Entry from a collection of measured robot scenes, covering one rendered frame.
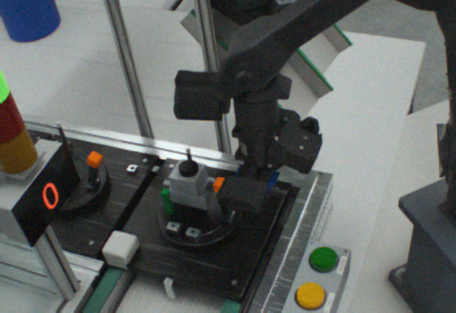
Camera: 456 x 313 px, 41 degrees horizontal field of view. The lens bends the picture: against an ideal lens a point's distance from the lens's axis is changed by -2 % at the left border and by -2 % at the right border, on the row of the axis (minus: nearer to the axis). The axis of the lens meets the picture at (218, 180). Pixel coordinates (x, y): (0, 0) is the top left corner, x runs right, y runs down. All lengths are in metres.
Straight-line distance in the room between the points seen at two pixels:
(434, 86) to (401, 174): 1.64
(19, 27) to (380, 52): 0.96
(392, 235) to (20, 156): 0.67
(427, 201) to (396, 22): 2.38
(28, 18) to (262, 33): 1.13
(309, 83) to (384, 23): 2.08
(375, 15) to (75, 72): 2.00
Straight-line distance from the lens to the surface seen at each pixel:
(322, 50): 1.30
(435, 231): 0.91
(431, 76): 2.93
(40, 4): 1.78
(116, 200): 1.11
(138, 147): 1.21
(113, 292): 1.03
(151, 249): 1.02
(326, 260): 0.97
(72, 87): 1.59
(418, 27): 3.24
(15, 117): 0.74
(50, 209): 0.83
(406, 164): 1.28
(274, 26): 0.72
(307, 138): 0.84
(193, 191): 0.96
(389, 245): 1.14
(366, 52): 1.56
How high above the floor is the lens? 1.76
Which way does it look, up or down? 46 degrees down
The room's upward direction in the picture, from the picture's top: 10 degrees counter-clockwise
